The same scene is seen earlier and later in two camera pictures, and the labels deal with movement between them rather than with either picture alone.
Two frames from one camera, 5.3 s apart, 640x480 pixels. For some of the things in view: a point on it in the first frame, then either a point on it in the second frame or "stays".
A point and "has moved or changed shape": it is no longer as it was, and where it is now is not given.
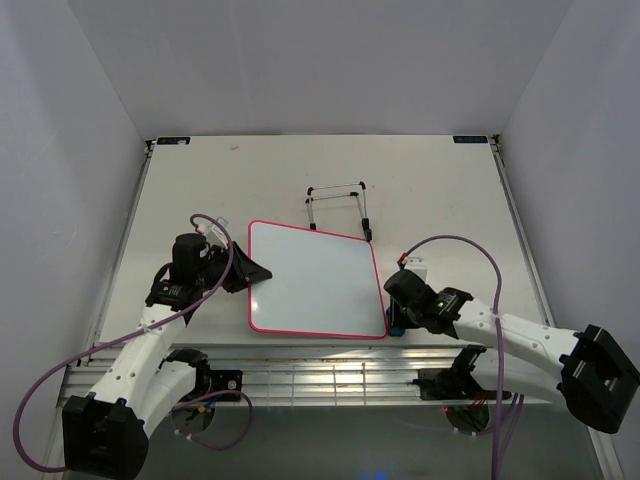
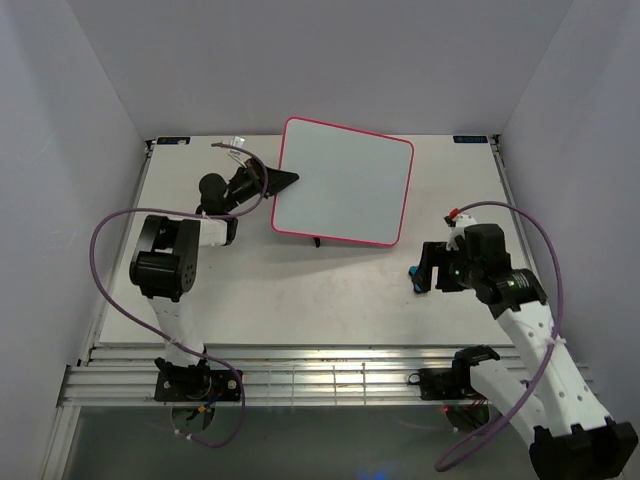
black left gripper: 245,271 to 278,180
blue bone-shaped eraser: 396,331 has moved or changed shape
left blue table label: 173,140 stays
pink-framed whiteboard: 322,283 to 352,184
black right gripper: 398,320 to 434,254
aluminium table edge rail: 308,375 stays
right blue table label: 470,139 stays
